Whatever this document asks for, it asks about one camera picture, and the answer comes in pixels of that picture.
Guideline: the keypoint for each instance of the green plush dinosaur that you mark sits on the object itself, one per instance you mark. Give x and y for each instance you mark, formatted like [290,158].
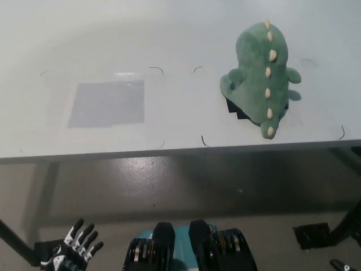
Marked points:
[253,93]

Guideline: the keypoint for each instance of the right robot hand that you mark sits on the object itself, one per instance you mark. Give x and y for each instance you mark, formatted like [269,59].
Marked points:
[342,266]

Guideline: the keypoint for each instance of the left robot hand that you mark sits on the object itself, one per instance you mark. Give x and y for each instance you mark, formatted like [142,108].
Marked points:
[70,248]

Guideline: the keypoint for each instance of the black slanted table leg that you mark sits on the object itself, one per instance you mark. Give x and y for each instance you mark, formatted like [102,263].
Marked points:
[347,228]
[17,242]

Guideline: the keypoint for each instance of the grey tape square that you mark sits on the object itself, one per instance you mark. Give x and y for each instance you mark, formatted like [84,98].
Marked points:
[107,104]

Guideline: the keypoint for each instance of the black and teal robot torso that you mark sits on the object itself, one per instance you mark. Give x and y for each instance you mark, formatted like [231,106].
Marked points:
[203,248]

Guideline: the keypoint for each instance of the black tape cross patch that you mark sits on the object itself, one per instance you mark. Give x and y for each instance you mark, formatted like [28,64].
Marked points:
[231,108]

